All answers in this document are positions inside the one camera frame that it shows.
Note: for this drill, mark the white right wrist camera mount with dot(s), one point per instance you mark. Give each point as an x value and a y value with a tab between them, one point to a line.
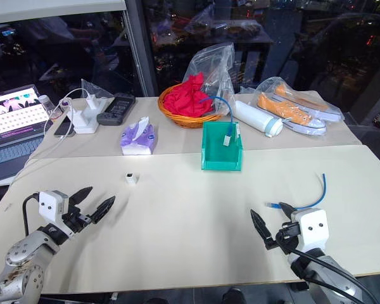
313	229

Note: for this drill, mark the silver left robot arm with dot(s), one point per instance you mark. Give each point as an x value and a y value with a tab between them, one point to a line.
22	255

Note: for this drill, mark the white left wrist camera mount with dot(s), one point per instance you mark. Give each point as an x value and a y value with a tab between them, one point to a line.
50	206

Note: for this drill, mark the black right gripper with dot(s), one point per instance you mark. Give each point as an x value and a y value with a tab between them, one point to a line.
286	237

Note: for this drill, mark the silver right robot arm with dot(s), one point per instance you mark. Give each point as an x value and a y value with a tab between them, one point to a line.
313	275

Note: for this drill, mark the white bottle with pale cap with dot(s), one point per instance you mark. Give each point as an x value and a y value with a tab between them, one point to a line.
253	117

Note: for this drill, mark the small white plastic connector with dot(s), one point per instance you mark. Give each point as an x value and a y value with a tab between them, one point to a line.
131	178

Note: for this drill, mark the green plastic bin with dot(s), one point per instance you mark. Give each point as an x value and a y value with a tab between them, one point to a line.
221	165

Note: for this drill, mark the red cloth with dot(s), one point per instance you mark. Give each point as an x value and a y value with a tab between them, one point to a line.
187	98

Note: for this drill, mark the grey window frame post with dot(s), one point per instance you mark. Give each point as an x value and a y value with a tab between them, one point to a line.
141	47

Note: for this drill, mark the black smartphone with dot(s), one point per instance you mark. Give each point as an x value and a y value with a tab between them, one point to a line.
62	130

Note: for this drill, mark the purple tissue pack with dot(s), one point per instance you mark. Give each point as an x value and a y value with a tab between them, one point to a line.
137	141

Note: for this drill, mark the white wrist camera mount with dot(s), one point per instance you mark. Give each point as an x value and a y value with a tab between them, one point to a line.
50	206
313	229

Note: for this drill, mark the orange sneakers in bag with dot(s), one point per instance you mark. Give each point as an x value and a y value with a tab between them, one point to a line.
272	85

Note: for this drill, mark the open grey laptop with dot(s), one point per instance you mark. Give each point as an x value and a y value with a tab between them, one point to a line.
12	144

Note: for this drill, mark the small clear bottle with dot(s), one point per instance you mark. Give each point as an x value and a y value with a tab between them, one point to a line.
45	103

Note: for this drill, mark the orange canvas sneaker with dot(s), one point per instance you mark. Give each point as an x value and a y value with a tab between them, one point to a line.
288	112
316	106

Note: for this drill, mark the small clear plastic bag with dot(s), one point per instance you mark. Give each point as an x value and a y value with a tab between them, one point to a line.
105	94

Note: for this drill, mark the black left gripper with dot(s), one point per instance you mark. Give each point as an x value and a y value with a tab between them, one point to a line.
75	220

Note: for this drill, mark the orange wicker basket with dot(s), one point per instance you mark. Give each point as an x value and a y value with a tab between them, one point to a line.
190	122

